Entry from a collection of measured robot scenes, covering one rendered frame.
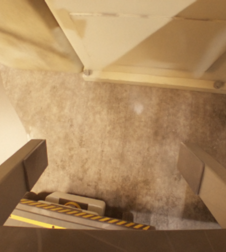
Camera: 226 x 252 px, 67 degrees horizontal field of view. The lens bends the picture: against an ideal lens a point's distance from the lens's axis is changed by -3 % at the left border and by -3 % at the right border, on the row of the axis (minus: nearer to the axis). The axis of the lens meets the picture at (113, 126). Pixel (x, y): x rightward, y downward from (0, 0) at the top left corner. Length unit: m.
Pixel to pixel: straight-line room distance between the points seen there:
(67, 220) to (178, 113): 0.68
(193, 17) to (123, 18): 0.19
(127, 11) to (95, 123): 0.55
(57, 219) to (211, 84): 0.87
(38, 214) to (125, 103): 0.62
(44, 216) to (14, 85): 0.77
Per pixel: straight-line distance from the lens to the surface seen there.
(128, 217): 0.82
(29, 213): 0.70
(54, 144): 0.98
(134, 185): 0.91
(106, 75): 0.92
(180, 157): 0.17
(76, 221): 0.64
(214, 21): 0.59
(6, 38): 0.88
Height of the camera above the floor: 0.89
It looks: 81 degrees down
